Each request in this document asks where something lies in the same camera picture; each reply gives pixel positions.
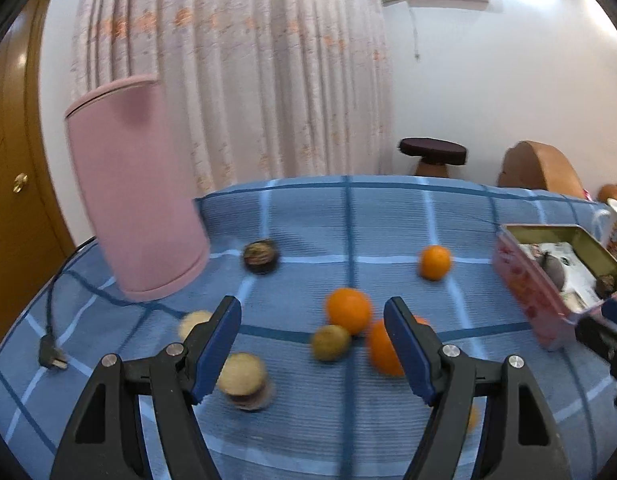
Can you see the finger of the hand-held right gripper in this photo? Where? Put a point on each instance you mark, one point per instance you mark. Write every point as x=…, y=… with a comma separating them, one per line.
x=606, y=342

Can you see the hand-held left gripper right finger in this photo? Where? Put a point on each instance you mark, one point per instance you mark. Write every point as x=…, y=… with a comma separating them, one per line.
x=408, y=350

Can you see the pink cloth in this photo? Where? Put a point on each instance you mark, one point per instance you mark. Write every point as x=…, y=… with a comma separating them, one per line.
x=587, y=193

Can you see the tan round fruit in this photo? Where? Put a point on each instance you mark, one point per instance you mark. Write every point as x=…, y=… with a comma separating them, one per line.
x=244, y=380
x=194, y=322

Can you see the pink tin box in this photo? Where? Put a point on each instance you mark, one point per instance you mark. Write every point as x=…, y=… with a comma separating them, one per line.
x=526, y=290

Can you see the pink cylindrical appliance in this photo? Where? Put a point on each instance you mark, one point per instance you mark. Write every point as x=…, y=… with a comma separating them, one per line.
x=138, y=185

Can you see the printed paper leaflet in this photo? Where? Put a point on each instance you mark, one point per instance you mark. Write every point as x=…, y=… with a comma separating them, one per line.
x=581, y=275

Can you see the medium orange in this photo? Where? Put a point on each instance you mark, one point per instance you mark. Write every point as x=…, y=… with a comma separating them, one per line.
x=348, y=310

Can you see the brass door knob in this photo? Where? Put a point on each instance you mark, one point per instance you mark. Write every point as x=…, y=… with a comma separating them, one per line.
x=21, y=182

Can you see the pink floral curtain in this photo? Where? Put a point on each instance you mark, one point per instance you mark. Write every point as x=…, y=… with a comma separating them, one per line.
x=268, y=60

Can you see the small dark brown fruit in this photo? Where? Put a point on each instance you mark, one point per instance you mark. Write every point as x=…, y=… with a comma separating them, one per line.
x=605, y=285

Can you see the large orange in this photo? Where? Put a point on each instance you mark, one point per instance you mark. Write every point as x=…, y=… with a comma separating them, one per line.
x=381, y=350

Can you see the wooden door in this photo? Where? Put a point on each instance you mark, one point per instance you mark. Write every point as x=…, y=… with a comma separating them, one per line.
x=18, y=240

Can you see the yellow-green round fruit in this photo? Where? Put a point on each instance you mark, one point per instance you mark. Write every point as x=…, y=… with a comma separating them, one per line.
x=331, y=342

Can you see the dark round fruit with stem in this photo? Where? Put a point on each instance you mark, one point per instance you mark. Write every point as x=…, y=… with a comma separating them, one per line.
x=554, y=269

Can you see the blue plaid blanket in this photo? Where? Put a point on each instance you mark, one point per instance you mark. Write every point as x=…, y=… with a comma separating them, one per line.
x=308, y=220

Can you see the small orange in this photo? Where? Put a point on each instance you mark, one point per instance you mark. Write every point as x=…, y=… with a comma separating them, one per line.
x=435, y=261

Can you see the round dark stool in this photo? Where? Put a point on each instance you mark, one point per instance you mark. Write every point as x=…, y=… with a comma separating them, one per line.
x=432, y=150

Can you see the brown leather cushion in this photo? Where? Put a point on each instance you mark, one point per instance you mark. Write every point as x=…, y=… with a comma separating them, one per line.
x=616, y=192

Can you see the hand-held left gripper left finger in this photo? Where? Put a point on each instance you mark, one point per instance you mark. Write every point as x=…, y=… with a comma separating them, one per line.
x=221, y=345

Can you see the dark brown mangosteen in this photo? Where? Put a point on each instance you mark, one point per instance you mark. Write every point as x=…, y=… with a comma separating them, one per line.
x=260, y=257

